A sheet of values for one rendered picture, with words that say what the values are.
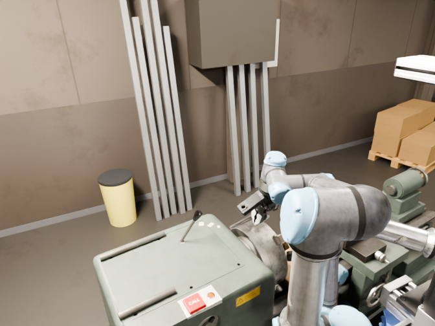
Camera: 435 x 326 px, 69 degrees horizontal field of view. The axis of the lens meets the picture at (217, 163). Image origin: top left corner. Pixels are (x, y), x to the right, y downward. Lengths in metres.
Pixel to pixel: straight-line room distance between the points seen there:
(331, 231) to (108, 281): 0.89
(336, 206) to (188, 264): 0.77
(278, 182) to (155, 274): 0.59
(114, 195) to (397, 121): 3.79
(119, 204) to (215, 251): 2.29
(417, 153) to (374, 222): 4.36
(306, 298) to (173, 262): 0.64
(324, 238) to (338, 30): 4.32
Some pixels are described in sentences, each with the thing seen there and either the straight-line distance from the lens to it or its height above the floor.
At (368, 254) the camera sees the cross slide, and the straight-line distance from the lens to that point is 1.90.
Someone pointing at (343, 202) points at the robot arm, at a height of 1.80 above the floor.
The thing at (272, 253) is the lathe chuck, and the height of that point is 1.18.
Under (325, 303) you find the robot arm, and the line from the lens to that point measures 1.50.
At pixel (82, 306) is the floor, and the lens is 3.03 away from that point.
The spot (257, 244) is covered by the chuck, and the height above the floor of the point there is 1.22.
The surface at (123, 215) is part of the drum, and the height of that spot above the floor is 0.15.
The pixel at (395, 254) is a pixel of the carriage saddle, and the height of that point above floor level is 0.92.
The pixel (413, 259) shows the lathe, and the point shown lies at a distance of 2.44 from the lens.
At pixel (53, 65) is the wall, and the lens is 3.49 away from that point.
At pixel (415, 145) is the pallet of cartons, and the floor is 0.40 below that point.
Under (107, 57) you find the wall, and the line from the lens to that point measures 3.51.
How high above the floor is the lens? 2.16
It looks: 26 degrees down
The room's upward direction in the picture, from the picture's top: 2 degrees counter-clockwise
